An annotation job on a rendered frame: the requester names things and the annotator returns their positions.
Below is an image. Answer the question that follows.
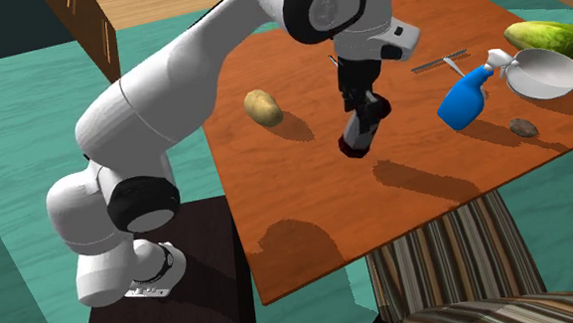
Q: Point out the white cylinder with red ends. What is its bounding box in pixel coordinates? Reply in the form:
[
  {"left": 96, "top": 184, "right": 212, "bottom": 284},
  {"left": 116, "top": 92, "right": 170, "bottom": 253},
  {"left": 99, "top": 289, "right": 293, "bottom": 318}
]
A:
[{"left": 336, "top": 91, "right": 394, "bottom": 160}]

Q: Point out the silver spoon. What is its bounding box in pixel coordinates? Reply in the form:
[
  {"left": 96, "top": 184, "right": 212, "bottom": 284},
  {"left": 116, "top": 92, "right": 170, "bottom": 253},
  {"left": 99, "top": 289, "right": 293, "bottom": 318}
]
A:
[{"left": 442, "top": 55, "right": 490, "bottom": 101}]

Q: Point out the yellow-brown potato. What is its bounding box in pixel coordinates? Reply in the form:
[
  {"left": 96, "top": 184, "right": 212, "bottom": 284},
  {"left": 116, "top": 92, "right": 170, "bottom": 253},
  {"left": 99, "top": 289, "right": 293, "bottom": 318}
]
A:
[{"left": 242, "top": 87, "right": 285, "bottom": 129}]

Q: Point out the blue spray bottle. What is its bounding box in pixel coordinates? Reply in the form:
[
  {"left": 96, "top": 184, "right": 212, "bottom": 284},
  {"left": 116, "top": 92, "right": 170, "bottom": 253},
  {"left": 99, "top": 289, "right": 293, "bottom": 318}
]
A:
[{"left": 434, "top": 47, "right": 522, "bottom": 133}]

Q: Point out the brown wooden table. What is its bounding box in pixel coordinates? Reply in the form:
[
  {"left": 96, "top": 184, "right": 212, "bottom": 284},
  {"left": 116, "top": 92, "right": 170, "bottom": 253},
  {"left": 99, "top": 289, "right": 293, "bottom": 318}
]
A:
[{"left": 195, "top": 0, "right": 573, "bottom": 309}]

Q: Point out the small brown stone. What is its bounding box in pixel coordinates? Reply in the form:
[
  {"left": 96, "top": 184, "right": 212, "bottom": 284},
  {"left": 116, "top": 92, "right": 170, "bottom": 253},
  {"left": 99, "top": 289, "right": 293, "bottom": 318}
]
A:
[{"left": 508, "top": 116, "right": 541, "bottom": 140}]

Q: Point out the white bowl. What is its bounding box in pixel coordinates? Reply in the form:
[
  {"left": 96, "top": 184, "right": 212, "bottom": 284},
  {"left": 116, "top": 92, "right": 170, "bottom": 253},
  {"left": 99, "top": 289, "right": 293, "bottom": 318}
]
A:
[{"left": 503, "top": 46, "right": 573, "bottom": 102}]

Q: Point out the green yellow squash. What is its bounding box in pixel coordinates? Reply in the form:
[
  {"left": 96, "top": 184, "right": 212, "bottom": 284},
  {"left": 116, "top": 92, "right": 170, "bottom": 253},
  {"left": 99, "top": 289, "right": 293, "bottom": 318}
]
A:
[{"left": 502, "top": 19, "right": 573, "bottom": 64}]

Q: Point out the striped upholstered chair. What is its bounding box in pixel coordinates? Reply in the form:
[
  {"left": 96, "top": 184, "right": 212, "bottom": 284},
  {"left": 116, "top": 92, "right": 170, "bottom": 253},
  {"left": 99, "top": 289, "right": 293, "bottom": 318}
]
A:
[{"left": 361, "top": 186, "right": 573, "bottom": 323}]

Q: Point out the dark robot stand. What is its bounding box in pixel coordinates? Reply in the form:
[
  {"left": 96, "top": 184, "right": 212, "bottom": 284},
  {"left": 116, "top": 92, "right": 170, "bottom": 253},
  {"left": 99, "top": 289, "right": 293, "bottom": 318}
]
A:
[{"left": 76, "top": 193, "right": 259, "bottom": 323}]

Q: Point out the brown wooden cabinet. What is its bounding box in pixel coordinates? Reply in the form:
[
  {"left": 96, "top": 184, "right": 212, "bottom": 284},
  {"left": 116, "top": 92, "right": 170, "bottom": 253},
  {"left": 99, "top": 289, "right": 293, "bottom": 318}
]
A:
[{"left": 41, "top": 0, "right": 239, "bottom": 88}]

